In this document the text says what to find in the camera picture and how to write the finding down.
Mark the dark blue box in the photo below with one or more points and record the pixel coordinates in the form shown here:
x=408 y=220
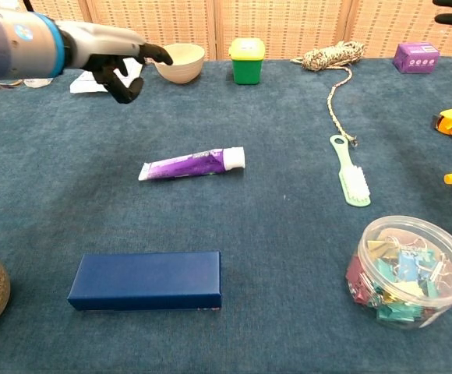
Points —
x=144 y=280

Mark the beige bowl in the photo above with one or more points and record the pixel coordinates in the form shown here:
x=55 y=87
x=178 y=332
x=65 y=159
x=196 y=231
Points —
x=183 y=68

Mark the yellow green mini bin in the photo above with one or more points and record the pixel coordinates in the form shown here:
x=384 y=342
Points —
x=246 y=64

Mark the blue table mat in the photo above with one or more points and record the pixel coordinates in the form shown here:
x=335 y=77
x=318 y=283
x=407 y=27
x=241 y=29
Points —
x=249 y=218

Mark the white snack bag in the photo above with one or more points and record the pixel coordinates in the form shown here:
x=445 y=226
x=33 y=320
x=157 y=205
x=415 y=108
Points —
x=85 y=83

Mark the white plastic bottle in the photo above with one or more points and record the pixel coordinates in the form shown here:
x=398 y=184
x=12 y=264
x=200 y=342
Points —
x=39 y=82

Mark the green scrub brush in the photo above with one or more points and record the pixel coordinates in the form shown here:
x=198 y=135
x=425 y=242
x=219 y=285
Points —
x=352 y=183

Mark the purple box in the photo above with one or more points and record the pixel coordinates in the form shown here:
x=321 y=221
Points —
x=416 y=57

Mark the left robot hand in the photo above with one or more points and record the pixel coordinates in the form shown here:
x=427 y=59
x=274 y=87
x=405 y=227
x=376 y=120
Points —
x=101 y=43

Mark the bamboo folding screen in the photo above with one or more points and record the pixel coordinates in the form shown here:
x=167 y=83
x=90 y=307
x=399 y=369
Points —
x=288 y=23

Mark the purple toothpaste tube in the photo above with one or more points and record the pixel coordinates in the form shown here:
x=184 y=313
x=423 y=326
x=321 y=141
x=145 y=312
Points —
x=187 y=165

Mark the clear tub of binder clips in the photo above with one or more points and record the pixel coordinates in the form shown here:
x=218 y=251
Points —
x=409 y=272

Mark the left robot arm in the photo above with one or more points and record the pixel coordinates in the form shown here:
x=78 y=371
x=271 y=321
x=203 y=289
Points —
x=11 y=43

